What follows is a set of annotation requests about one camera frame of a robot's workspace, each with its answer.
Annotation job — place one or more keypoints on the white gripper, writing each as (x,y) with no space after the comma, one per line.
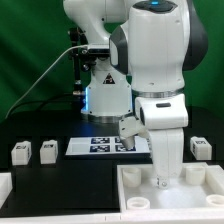
(167,154)

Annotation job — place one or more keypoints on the white square table top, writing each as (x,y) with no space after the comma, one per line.
(196,196)

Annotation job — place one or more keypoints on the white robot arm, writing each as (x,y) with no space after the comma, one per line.
(159,40)

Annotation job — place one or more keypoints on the white marker sheet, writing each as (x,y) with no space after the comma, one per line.
(104,145)

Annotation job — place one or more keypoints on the white fixture left edge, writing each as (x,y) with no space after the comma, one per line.
(5,186)

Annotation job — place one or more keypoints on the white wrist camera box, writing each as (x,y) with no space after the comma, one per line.
(153,114)

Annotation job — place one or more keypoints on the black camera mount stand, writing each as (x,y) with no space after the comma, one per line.
(83,61)

